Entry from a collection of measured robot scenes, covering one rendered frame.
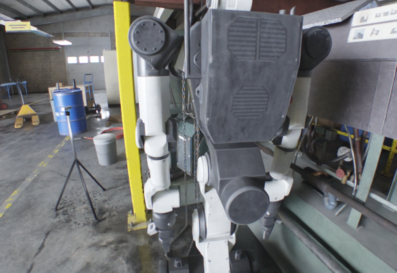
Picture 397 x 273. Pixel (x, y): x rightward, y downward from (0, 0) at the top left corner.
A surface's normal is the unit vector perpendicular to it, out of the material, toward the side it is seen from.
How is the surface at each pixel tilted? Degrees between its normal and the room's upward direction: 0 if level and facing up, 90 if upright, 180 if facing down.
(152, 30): 90
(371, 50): 78
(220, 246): 60
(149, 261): 0
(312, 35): 90
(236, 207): 90
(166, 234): 101
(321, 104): 90
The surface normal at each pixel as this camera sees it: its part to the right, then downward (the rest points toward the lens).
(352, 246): -0.95, 0.08
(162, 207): 0.13, 0.45
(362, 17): -0.93, -0.12
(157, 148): 0.14, 0.14
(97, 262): 0.00, -0.96
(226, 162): 0.10, -0.49
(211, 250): 0.11, -0.25
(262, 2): 0.31, 0.26
